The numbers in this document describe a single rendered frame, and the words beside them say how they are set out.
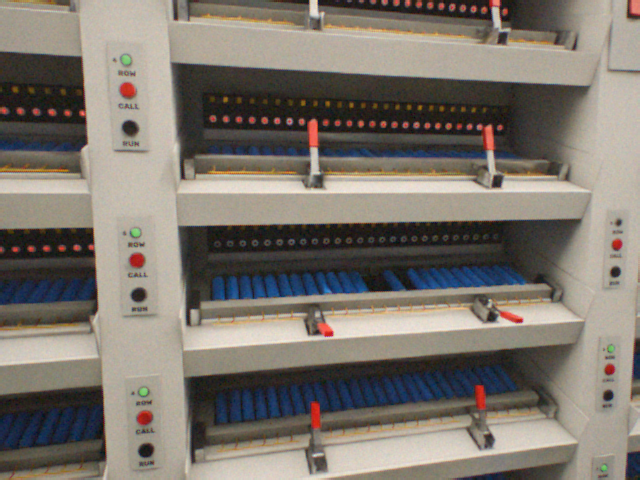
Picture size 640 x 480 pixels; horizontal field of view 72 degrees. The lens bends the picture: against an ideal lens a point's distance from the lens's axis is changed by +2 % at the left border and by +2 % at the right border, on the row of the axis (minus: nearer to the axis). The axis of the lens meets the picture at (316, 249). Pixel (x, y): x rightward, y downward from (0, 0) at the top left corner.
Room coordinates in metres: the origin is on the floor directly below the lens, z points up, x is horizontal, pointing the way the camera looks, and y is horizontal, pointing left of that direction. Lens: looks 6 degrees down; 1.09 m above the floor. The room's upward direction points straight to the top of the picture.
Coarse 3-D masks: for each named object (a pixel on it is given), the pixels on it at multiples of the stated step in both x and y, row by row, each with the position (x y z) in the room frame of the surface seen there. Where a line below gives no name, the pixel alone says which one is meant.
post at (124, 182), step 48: (96, 0) 0.52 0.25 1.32; (144, 0) 0.53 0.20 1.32; (96, 48) 0.52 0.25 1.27; (144, 48) 0.53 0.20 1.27; (96, 96) 0.52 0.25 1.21; (96, 144) 0.52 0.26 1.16; (96, 192) 0.52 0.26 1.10; (144, 192) 0.53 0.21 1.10; (96, 240) 0.52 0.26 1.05; (144, 336) 0.53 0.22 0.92
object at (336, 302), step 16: (448, 288) 0.68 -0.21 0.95; (464, 288) 0.69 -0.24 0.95; (480, 288) 0.69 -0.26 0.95; (496, 288) 0.69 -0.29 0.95; (512, 288) 0.70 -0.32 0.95; (528, 288) 0.70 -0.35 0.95; (544, 288) 0.71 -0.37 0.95; (208, 304) 0.60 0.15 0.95; (224, 304) 0.60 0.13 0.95; (240, 304) 0.60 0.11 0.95; (256, 304) 0.60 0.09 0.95; (272, 304) 0.61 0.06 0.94; (288, 304) 0.61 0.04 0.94; (304, 304) 0.62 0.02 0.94; (320, 304) 0.62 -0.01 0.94; (336, 304) 0.63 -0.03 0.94; (352, 304) 0.64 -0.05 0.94; (368, 304) 0.64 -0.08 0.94; (384, 304) 0.65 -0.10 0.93; (400, 304) 0.65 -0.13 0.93; (416, 304) 0.66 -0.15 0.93; (432, 304) 0.67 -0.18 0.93; (448, 304) 0.66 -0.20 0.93; (496, 304) 0.67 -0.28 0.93; (528, 304) 0.68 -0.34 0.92; (272, 320) 0.60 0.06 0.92
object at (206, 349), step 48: (192, 288) 0.68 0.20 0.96; (576, 288) 0.68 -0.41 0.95; (192, 336) 0.57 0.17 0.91; (240, 336) 0.57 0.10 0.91; (288, 336) 0.58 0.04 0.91; (336, 336) 0.59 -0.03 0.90; (384, 336) 0.60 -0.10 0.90; (432, 336) 0.62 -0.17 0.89; (480, 336) 0.64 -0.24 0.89; (528, 336) 0.66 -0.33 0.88; (576, 336) 0.68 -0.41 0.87
